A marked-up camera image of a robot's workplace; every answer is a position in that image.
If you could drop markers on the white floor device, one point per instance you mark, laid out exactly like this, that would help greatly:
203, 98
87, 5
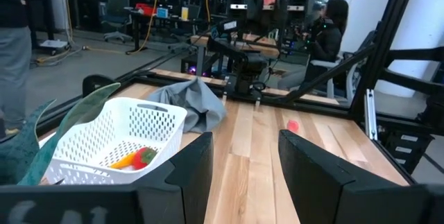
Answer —
53, 45

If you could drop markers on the red bin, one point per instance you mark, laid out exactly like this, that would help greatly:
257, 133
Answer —
145, 10

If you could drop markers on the white chair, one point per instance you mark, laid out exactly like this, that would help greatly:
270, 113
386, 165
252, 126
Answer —
326, 65

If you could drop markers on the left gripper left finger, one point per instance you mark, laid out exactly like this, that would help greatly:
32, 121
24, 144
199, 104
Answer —
187, 182

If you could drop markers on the white perforated plastic basket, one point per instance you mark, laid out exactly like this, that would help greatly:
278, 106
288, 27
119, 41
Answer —
104, 127

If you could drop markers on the background wooden table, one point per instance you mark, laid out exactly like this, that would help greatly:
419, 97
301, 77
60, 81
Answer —
204, 40

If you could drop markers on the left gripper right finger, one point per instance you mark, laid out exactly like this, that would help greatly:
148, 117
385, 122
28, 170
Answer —
312, 182

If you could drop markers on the grey crumpled cloth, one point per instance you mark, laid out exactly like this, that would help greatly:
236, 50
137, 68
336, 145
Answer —
194, 102

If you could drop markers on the black background desk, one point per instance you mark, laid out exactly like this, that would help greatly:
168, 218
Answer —
138, 26

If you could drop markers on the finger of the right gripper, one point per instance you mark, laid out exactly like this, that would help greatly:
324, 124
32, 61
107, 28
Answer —
282, 7
255, 7

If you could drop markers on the green plant in white pot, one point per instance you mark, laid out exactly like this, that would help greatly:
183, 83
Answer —
21, 154

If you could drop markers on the yellow toy chili pepper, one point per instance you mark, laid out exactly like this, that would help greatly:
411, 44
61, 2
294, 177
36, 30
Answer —
121, 161

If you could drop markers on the silver aluminium bracket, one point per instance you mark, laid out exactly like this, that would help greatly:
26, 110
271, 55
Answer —
370, 113

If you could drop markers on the black aluminium table frame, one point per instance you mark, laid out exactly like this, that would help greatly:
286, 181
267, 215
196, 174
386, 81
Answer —
386, 36

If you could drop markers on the blue box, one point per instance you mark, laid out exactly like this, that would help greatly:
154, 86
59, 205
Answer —
162, 12

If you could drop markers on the red toy strawberry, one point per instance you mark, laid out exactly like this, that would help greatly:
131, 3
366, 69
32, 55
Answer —
142, 158

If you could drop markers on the person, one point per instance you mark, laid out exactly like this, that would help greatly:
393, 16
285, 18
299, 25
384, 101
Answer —
326, 43
14, 61

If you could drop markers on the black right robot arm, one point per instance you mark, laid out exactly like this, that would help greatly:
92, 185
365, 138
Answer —
243, 64

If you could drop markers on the grey office chair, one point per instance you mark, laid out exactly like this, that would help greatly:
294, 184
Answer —
118, 5

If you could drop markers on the yellow cup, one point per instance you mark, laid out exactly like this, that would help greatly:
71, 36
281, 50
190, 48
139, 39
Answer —
184, 13

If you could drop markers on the black labelled control box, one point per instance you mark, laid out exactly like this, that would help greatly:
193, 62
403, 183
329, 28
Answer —
406, 147

